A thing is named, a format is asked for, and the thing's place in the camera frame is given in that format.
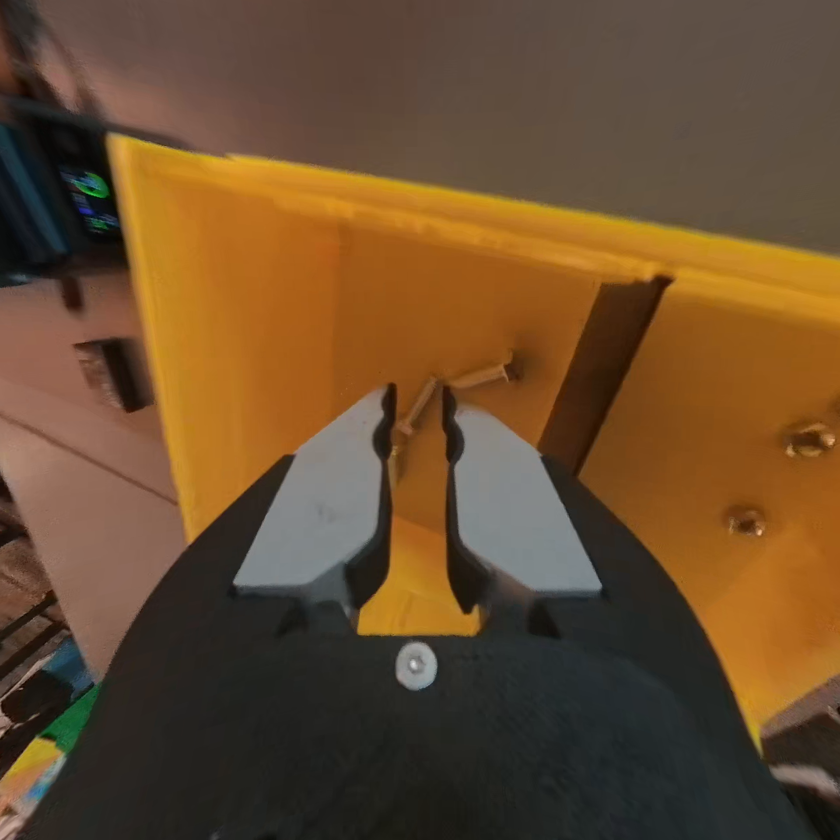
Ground colourful packets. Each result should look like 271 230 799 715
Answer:
0 738 70 828

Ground silver hex bolt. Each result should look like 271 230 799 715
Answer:
449 350 526 392
394 377 438 438

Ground yellow plastic bin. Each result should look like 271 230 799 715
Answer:
105 131 840 756

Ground brown bin divider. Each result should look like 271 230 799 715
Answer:
538 276 676 476

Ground black device with display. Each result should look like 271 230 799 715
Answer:
0 98 126 284

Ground green plastic bin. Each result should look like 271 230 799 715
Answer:
36 679 102 762

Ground small black block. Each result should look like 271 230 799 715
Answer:
73 338 156 413

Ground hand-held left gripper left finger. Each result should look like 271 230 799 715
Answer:
231 382 399 611

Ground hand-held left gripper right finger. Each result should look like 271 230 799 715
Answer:
441 385 603 616

